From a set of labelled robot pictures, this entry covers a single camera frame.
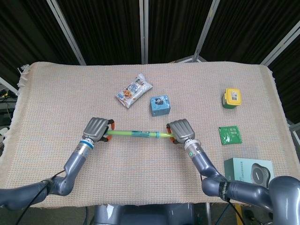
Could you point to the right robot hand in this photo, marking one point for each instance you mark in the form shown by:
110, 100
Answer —
181, 131

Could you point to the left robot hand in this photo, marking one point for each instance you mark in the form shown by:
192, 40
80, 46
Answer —
96, 129

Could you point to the blue green toy pump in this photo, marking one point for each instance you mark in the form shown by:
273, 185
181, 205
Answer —
138, 134

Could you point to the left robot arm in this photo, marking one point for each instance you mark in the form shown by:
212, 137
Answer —
58, 173

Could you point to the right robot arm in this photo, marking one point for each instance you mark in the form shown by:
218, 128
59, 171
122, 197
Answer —
229, 178

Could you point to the small blue cube box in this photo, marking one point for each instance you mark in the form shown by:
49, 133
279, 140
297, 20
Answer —
160, 106

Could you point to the beige woven tablecloth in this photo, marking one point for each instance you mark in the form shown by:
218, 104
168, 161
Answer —
145, 164

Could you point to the green foil sachet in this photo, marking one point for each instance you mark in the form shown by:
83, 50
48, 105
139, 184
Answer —
230, 135

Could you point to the white snack bag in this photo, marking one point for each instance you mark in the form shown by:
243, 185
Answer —
133, 91

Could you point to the yellow green lidded container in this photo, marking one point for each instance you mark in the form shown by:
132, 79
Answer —
232, 98

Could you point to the teal product box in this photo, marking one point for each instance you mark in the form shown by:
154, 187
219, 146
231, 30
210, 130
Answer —
243, 170

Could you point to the robot torso base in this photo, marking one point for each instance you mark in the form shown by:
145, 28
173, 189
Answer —
150, 214

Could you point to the black folding screen partition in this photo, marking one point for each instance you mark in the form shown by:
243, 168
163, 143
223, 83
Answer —
150, 30

